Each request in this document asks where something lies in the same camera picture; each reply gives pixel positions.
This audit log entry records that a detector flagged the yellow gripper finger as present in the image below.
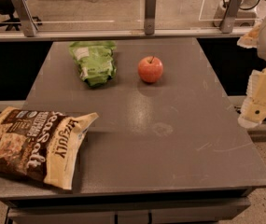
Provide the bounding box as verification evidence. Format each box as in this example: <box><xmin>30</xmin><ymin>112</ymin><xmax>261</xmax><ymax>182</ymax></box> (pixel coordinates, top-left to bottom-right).
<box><xmin>237</xmin><ymin>22</ymin><xmax>261</xmax><ymax>49</ymax></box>
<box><xmin>238</xmin><ymin>67</ymin><xmax>266</xmax><ymax>129</ymax></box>

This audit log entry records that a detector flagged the brown sea salt chip bag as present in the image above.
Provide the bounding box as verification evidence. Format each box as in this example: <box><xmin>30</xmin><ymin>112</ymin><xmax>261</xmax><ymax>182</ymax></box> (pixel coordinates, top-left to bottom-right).
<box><xmin>0</xmin><ymin>106</ymin><xmax>98</xmax><ymax>189</ymax></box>

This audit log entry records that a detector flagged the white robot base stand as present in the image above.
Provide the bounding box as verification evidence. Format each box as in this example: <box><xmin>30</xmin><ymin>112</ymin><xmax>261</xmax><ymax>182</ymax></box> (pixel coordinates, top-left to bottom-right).
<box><xmin>214</xmin><ymin>0</ymin><xmax>260</xmax><ymax>27</ymax></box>

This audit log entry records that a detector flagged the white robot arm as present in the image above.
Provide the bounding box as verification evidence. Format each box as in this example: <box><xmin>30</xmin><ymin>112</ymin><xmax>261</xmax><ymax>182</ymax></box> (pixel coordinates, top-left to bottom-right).
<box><xmin>237</xmin><ymin>17</ymin><xmax>266</xmax><ymax>129</ymax></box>

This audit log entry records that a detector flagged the green chip bag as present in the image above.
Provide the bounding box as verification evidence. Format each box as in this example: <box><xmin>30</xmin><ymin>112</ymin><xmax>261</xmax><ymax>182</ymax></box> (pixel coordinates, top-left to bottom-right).
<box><xmin>69</xmin><ymin>40</ymin><xmax>117</xmax><ymax>88</ymax></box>

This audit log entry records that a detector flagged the red apple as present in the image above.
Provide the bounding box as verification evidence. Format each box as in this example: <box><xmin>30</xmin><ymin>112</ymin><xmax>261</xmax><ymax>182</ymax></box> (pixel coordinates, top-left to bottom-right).
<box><xmin>138</xmin><ymin>56</ymin><xmax>163</xmax><ymax>83</ymax></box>

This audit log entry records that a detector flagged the grey table drawer front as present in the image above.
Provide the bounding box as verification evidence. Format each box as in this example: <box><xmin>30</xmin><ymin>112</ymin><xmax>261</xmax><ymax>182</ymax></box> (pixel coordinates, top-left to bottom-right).
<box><xmin>7</xmin><ymin>197</ymin><xmax>250</xmax><ymax>224</ymax></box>

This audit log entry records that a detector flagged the right metal rail bracket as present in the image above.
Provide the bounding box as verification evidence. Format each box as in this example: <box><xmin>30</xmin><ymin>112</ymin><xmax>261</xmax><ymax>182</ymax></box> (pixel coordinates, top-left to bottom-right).
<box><xmin>219</xmin><ymin>0</ymin><xmax>243</xmax><ymax>34</ymax></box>

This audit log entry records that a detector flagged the metal rail bracket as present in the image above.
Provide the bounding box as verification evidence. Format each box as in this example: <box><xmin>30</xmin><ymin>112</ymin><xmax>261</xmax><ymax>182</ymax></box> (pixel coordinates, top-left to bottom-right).
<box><xmin>144</xmin><ymin>0</ymin><xmax>156</xmax><ymax>35</ymax></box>
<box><xmin>11</xmin><ymin>0</ymin><xmax>37</xmax><ymax>37</ymax></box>
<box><xmin>219</xmin><ymin>0</ymin><xmax>243</xmax><ymax>34</ymax></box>

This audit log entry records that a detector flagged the black cable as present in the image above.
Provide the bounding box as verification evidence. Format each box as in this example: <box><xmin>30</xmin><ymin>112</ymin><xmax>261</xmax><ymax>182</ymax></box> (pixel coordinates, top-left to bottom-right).
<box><xmin>221</xmin><ymin>0</ymin><xmax>266</xmax><ymax>11</ymax></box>

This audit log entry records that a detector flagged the middle metal rail bracket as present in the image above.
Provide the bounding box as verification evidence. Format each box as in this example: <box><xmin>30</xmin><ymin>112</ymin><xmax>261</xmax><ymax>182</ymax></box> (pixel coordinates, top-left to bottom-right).
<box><xmin>144</xmin><ymin>0</ymin><xmax>156</xmax><ymax>35</ymax></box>

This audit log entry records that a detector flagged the left metal rail bracket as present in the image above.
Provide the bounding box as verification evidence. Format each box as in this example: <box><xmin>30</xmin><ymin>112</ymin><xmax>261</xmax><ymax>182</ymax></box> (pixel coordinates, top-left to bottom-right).
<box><xmin>11</xmin><ymin>0</ymin><xmax>37</xmax><ymax>37</ymax></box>

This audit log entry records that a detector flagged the metal guard rail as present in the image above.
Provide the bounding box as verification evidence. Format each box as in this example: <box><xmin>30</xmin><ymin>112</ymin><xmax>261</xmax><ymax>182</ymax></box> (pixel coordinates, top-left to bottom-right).
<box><xmin>0</xmin><ymin>27</ymin><xmax>251</xmax><ymax>42</ymax></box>

